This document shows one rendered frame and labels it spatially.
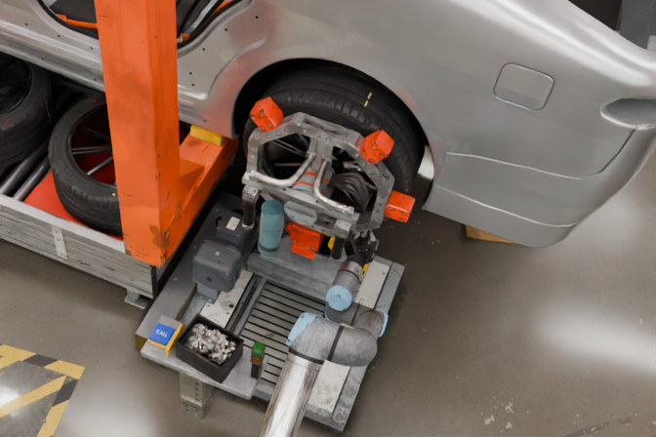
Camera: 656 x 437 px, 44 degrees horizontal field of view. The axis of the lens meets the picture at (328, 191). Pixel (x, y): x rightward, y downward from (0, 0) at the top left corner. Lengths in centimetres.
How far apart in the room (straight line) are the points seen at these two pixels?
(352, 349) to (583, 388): 156
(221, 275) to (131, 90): 109
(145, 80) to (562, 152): 134
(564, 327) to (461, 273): 52
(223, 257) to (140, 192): 62
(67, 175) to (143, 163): 83
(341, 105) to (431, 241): 136
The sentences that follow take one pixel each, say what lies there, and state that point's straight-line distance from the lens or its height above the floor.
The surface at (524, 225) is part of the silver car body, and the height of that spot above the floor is 86.
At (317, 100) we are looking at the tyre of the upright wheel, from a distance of 283.
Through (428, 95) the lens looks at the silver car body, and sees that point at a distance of 273.
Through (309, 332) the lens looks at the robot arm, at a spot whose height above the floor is 98.
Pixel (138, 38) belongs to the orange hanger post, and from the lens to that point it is 231.
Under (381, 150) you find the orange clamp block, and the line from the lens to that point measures 275.
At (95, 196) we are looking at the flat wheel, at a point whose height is 50.
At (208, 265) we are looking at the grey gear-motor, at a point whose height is 39.
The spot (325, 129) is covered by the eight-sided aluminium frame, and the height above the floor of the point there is 110.
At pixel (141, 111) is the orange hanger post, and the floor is 135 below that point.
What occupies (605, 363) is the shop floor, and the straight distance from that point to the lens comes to 393.
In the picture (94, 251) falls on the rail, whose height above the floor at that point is 31.
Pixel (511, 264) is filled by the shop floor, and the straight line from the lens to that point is 404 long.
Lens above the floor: 314
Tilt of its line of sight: 50 degrees down
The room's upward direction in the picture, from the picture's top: 11 degrees clockwise
